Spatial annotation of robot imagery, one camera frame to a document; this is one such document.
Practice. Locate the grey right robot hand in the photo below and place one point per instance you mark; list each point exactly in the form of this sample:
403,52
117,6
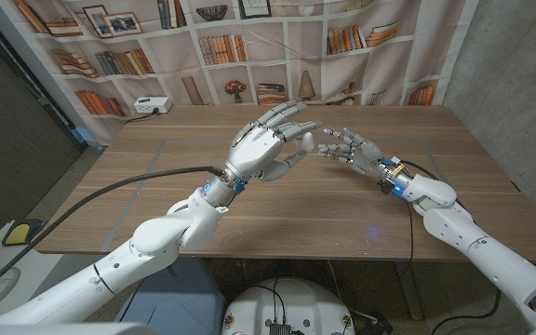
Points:
363,156

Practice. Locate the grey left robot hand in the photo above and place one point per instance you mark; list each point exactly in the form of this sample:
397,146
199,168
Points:
254,149

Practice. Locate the white AirPods case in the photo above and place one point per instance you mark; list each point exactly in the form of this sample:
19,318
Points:
306,142

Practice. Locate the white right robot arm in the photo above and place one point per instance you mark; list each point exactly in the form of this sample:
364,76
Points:
482,246

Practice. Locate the white power strip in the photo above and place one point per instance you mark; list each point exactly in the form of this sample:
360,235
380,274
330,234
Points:
151,104

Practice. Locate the printed bookshelf backdrop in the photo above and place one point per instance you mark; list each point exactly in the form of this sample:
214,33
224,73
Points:
305,46

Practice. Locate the grey table leg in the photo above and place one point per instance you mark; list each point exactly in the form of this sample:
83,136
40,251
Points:
407,288

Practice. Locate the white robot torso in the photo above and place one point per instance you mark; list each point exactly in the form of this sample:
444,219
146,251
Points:
296,302

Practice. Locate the black power adapter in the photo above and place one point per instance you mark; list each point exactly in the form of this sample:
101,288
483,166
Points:
375,325

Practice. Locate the black torso electronics module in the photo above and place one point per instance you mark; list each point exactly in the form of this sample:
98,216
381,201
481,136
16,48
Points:
279,329

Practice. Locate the dark grey partition panel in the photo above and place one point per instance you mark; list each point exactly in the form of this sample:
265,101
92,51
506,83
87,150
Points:
7,116

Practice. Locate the yellow and black pad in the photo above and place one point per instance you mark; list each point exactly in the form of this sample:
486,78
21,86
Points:
19,234

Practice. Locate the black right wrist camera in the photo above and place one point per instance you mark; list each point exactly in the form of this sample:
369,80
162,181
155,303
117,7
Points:
386,187

